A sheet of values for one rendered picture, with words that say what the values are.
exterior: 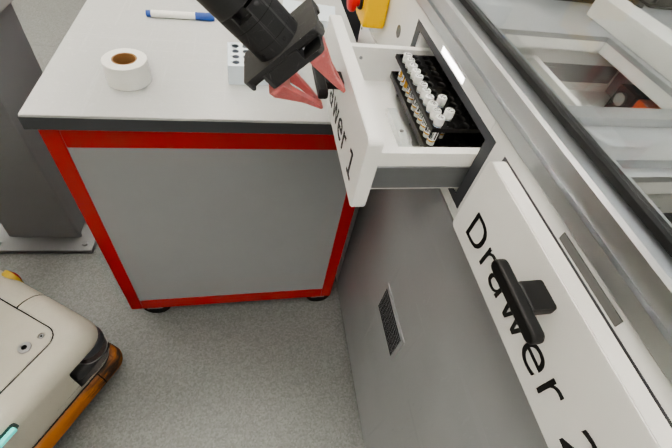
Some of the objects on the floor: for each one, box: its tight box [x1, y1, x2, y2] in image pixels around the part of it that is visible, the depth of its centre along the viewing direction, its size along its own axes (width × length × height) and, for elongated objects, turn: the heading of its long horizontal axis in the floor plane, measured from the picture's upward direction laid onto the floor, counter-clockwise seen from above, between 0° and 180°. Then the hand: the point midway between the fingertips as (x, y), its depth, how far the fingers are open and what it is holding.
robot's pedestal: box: [0, 0, 96, 253], centre depth 107 cm, size 30×30×76 cm
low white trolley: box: [18, 0, 357, 313], centre depth 112 cm, size 58×62×76 cm
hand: (328, 93), depth 48 cm, fingers open, 3 cm apart
